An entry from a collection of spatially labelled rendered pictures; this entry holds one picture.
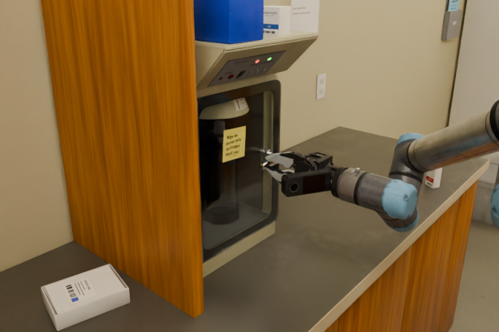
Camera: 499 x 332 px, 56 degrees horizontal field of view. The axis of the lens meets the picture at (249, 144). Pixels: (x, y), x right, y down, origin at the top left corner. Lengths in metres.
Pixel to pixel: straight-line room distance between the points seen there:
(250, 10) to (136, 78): 0.26
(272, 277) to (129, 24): 0.67
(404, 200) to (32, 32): 0.93
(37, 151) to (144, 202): 0.38
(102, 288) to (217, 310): 0.26
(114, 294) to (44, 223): 0.37
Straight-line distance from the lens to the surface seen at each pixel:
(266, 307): 1.11
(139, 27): 0.93
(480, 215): 3.75
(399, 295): 1.63
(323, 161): 1.09
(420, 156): 1.06
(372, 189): 1.00
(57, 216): 1.41
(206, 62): 0.92
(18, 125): 1.29
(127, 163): 1.06
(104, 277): 1.17
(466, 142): 0.95
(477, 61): 3.91
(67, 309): 1.10
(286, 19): 1.08
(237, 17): 0.92
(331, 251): 1.31
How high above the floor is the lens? 1.63
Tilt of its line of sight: 19 degrees down
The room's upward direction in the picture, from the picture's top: straight up
